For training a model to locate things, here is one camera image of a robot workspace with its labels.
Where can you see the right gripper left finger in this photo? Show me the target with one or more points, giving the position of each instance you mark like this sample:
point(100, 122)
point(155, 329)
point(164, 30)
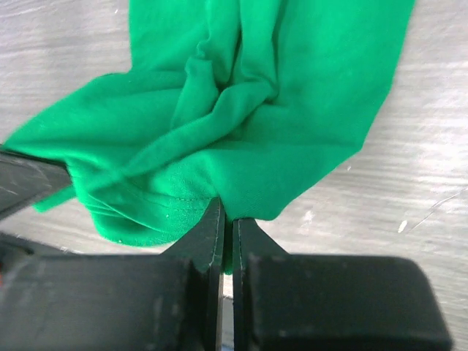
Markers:
point(52, 300)

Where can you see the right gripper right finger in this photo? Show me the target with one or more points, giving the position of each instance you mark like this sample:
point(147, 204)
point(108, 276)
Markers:
point(286, 301)

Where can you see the green t shirt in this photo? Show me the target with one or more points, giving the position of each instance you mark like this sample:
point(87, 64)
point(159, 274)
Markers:
point(252, 102)

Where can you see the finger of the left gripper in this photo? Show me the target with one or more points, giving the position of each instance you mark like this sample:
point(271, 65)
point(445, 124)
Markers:
point(26, 180)

